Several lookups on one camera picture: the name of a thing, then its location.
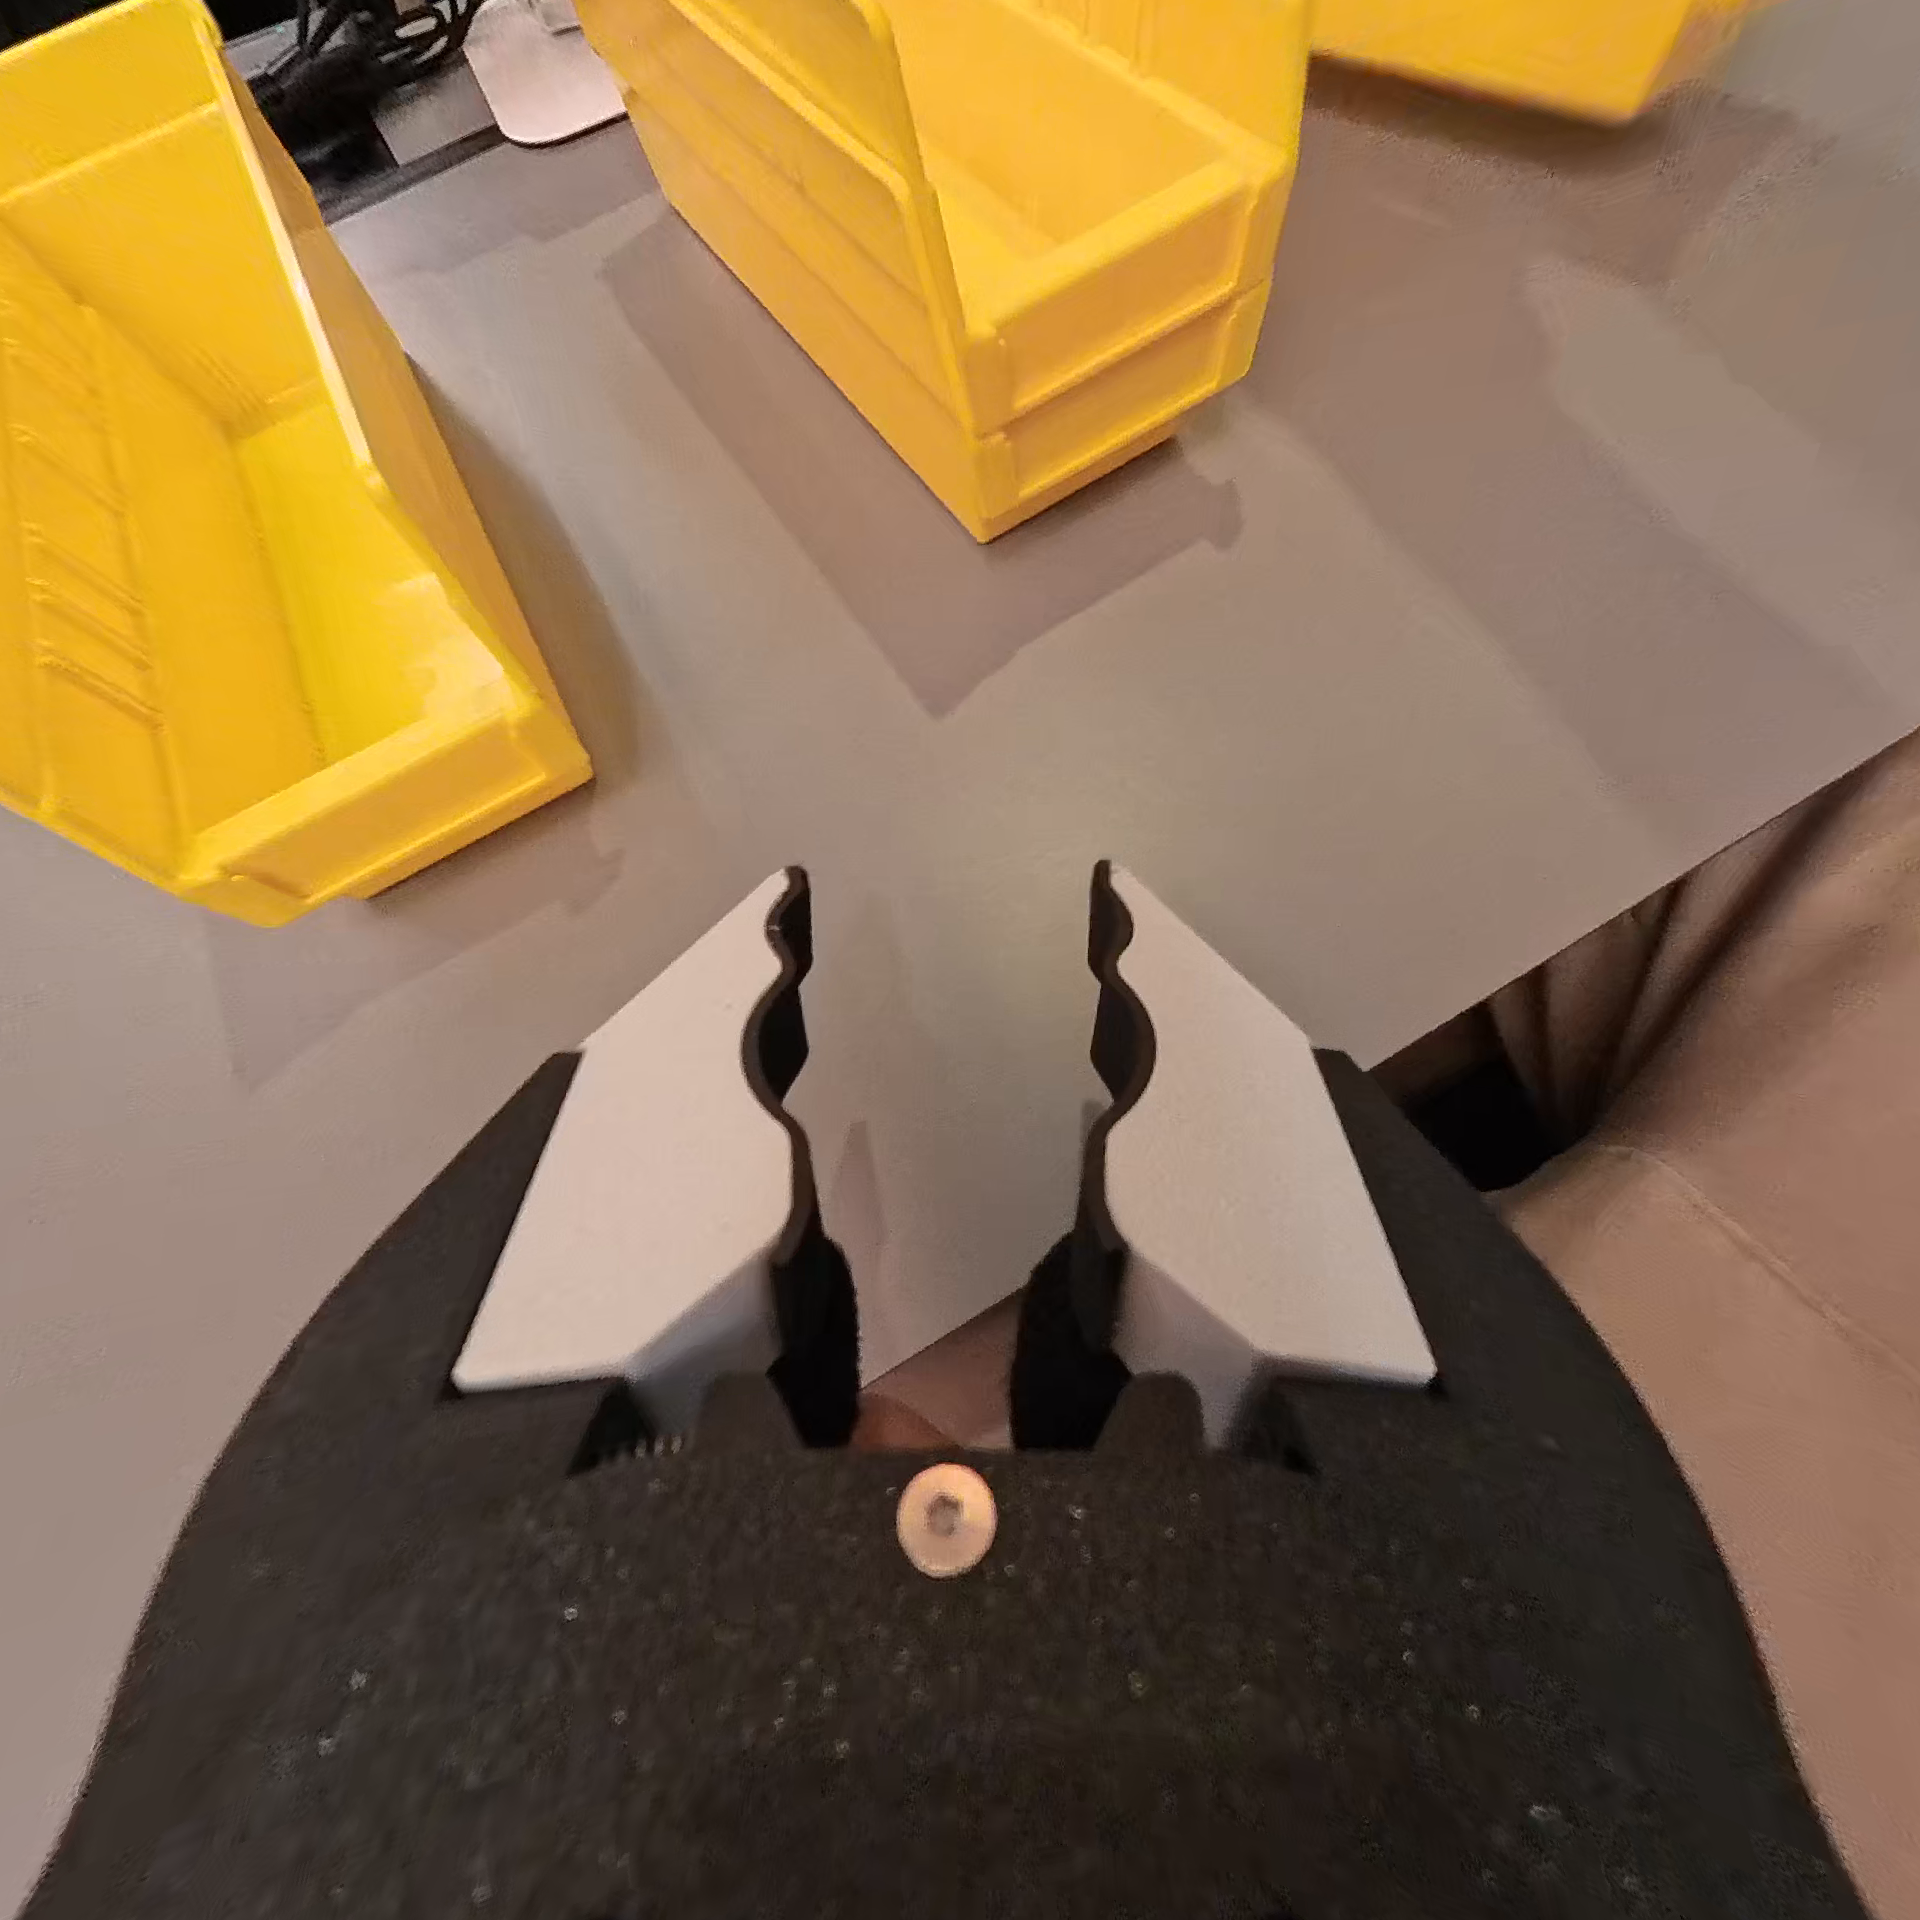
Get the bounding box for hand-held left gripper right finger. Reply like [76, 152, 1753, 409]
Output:
[1010, 863, 1437, 1452]

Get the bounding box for yellow plastic storage bin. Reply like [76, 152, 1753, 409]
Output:
[0, 0, 593, 926]
[575, 0, 1308, 429]
[1305, 0, 1759, 124]
[620, 74, 1268, 543]

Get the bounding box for person's beige trousers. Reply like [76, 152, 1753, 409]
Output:
[1349, 735, 1920, 1920]

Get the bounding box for grey desk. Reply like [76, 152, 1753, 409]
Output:
[0, 46, 1920, 1891]

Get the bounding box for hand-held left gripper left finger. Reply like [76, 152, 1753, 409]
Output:
[450, 868, 861, 1452]

